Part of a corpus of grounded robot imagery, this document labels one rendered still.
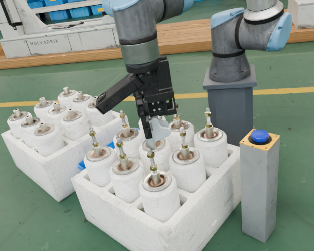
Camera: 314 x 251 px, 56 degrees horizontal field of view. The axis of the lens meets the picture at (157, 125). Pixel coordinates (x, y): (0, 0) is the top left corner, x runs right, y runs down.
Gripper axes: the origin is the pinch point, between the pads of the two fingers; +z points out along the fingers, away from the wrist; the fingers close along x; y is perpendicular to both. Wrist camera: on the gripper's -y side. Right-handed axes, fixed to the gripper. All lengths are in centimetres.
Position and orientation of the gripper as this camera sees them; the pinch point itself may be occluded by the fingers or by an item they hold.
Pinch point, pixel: (149, 145)
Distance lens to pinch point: 69.6
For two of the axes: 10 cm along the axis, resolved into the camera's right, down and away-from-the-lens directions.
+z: 1.6, 8.6, 4.9
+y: 9.8, -1.9, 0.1
